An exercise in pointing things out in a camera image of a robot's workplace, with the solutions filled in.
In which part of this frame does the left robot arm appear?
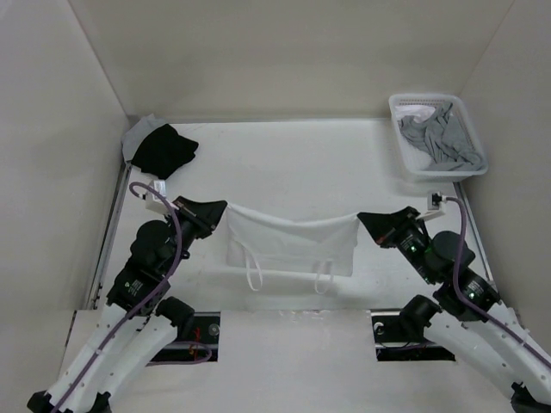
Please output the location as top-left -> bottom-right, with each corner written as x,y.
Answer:
27,197 -> 227,412

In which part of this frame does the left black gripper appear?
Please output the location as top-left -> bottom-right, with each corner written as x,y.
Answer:
162,196 -> 229,275

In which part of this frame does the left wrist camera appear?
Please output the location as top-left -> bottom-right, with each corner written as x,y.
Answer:
144,180 -> 168,214

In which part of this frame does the white tank top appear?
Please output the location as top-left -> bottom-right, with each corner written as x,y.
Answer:
225,204 -> 360,294

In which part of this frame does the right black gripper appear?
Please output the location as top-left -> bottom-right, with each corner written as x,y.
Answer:
356,205 -> 436,284

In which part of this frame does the grey folded tank top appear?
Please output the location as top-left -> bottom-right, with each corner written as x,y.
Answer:
121,114 -> 164,163

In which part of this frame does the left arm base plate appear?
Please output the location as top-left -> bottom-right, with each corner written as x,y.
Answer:
148,312 -> 221,366

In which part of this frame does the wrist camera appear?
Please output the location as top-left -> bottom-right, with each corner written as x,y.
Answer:
144,180 -> 168,214
427,192 -> 445,213

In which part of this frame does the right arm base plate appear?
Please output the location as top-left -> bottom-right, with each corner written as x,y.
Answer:
371,311 -> 456,362

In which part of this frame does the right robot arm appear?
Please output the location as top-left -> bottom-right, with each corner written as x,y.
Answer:
357,206 -> 550,412

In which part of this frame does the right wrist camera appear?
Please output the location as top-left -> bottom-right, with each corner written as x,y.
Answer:
427,192 -> 445,213

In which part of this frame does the grey tank top in basket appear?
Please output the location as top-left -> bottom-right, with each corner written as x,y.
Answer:
398,101 -> 483,172

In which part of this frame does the white garment in basket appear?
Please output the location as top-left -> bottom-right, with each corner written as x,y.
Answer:
395,105 -> 436,123

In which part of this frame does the white plastic basket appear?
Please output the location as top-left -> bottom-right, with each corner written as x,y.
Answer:
388,93 -> 488,182

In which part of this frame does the black folded tank top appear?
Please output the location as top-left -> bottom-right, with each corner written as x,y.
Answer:
130,124 -> 199,180

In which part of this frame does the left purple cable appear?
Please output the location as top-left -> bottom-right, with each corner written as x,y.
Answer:
50,181 -> 213,413

